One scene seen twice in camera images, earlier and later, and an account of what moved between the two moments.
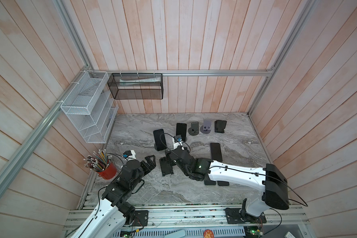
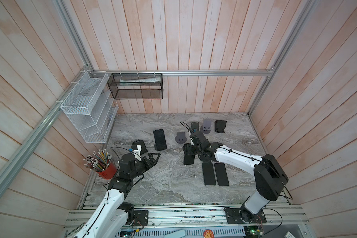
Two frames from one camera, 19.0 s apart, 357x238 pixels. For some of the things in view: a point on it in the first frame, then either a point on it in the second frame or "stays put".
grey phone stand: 206,129 stays put
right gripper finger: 168,153 to 189,149
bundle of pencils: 98,160 stays put
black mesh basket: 137,86 stays put
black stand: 219,126 stays put
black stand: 166,168 to 139,142
